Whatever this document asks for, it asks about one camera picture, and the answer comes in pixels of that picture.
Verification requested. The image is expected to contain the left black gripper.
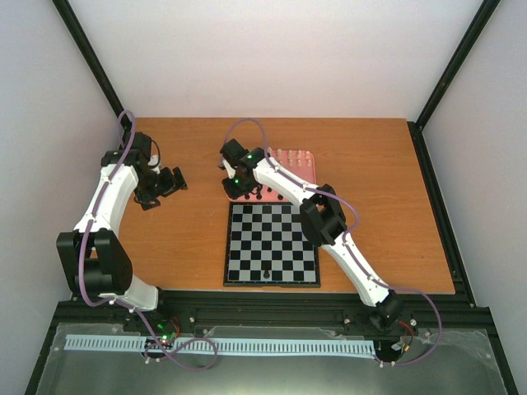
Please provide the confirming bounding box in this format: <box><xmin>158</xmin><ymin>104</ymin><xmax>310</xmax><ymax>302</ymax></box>
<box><xmin>135</xmin><ymin>167</ymin><xmax>188</xmax><ymax>211</ymax></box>

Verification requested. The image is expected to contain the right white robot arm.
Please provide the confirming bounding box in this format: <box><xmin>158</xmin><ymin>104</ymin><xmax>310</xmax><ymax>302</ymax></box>
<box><xmin>219</xmin><ymin>140</ymin><xmax>403</xmax><ymax>332</ymax></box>

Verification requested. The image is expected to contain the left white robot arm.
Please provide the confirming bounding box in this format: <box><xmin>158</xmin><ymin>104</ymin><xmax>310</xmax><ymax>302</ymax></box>
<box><xmin>56</xmin><ymin>149</ymin><xmax>187</xmax><ymax>332</ymax></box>

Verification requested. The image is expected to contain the left controller circuit board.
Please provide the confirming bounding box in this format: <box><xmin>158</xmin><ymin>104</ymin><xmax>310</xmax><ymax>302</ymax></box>
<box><xmin>157</xmin><ymin>319</ymin><xmax>180</xmax><ymax>346</ymax></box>

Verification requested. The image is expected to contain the black white chessboard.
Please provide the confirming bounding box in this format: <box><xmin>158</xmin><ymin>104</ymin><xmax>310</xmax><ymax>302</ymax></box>
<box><xmin>223</xmin><ymin>202</ymin><xmax>320</xmax><ymax>288</ymax></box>

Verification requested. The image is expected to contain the pink plastic tray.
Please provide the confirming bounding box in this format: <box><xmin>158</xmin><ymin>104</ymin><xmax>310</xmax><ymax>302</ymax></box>
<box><xmin>227</xmin><ymin>148</ymin><xmax>316</xmax><ymax>202</ymax></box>

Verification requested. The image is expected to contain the clear acrylic cover sheet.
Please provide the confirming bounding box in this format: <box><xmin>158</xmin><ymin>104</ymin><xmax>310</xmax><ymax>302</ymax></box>
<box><xmin>35</xmin><ymin>324</ymin><xmax>506</xmax><ymax>394</ymax></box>

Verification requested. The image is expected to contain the black aluminium frame base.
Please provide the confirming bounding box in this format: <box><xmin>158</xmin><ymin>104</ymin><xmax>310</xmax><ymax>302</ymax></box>
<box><xmin>26</xmin><ymin>122</ymin><xmax>517</xmax><ymax>394</ymax></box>

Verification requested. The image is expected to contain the right black corner post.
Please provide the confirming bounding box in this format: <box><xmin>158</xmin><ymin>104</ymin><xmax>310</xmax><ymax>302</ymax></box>
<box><xmin>414</xmin><ymin>0</ymin><xmax>501</xmax><ymax>129</ymax></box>

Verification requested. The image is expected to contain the black corner post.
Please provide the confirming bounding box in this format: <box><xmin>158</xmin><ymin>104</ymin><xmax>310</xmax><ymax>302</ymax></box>
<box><xmin>52</xmin><ymin>0</ymin><xmax>124</xmax><ymax>117</ymax></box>
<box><xmin>414</xmin><ymin>0</ymin><xmax>501</xmax><ymax>129</ymax></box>

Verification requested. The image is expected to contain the left black corner post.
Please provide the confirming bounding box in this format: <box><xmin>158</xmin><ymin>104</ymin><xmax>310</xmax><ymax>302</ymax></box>
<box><xmin>52</xmin><ymin>0</ymin><xmax>124</xmax><ymax>117</ymax></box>

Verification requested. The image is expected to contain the light blue slotted cable duct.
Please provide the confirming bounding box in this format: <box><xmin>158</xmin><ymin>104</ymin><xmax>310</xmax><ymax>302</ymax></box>
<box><xmin>63</xmin><ymin>334</ymin><xmax>375</xmax><ymax>359</ymax></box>

